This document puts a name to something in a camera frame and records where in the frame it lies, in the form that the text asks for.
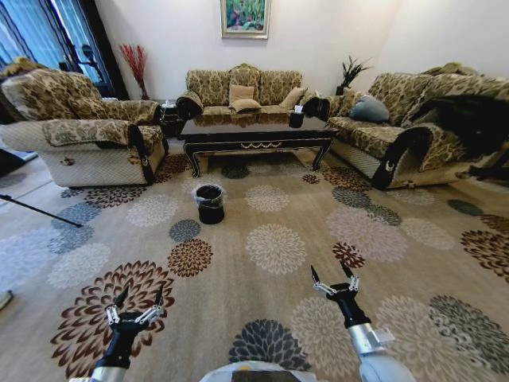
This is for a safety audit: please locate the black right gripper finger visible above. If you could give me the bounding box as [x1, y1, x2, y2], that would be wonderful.
[310, 265, 336, 297]
[339, 259, 361, 294]

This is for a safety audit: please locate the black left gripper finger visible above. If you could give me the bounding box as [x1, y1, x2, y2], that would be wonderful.
[104, 286, 130, 325]
[136, 286, 165, 324]

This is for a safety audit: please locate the black round trash bin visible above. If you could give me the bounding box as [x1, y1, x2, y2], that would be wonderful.
[192, 184, 225, 225]

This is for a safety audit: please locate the floral patterned beige rug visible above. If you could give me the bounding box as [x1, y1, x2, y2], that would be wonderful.
[0, 150, 509, 382]

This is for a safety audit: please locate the white robot front shell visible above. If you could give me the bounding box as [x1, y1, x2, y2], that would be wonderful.
[198, 360, 316, 382]

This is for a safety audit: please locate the black tripod leg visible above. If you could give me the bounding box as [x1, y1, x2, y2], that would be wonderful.
[0, 193, 85, 229]

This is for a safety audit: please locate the floral patterned two-seat sofa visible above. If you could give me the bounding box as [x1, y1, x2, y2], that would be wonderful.
[324, 62, 509, 192]

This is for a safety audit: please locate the black glossy coffee table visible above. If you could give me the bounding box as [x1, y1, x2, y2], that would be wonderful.
[178, 112, 340, 179]

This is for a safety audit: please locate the black tissue box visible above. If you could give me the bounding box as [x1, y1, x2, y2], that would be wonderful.
[287, 104, 307, 129]

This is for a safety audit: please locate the blue-grey cushion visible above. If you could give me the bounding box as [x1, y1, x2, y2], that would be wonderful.
[347, 95, 391, 123]

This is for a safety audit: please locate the floral patterned armchair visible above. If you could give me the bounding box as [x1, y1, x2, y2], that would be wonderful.
[0, 68, 171, 189]

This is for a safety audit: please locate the black side table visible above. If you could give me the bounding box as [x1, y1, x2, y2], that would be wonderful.
[158, 103, 186, 138]

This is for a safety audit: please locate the beige leaning cushion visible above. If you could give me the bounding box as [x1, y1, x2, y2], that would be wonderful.
[278, 86, 309, 110]

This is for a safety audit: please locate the beige flat cushion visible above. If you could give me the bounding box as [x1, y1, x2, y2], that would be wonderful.
[229, 99, 262, 115]

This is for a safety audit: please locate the black cloth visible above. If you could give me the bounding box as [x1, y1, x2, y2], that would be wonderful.
[410, 92, 509, 161]

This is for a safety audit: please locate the beige square cushion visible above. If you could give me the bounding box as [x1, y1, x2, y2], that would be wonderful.
[227, 84, 256, 106]

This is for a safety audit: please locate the green potted plant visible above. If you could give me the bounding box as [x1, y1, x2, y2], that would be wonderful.
[335, 55, 374, 97]

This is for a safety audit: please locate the floral patterned three-seat sofa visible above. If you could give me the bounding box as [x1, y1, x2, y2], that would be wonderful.
[176, 62, 332, 121]

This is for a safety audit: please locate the red decorative branches vase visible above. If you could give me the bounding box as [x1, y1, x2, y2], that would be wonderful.
[119, 43, 152, 101]

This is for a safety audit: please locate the framed green painting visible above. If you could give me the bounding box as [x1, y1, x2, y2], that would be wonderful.
[220, 0, 273, 41]

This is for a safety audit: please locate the sheer dark window curtain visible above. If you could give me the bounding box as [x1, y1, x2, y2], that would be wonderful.
[0, 0, 130, 100]

